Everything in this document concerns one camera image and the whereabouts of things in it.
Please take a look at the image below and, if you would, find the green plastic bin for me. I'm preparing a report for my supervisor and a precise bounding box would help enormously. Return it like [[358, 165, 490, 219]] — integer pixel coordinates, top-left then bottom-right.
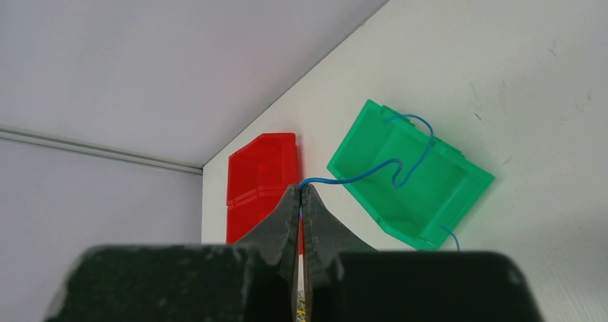
[[327, 100, 495, 250]]

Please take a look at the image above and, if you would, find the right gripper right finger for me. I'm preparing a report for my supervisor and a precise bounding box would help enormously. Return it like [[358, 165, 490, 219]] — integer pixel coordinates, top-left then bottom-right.
[[302, 184, 543, 321]]

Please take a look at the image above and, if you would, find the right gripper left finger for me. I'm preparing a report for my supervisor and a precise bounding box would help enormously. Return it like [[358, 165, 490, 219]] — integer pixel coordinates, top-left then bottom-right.
[[43, 185, 300, 321]]

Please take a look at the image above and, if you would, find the red plastic bin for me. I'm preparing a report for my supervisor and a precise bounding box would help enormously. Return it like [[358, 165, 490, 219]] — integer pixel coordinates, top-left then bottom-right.
[[226, 133, 301, 244]]

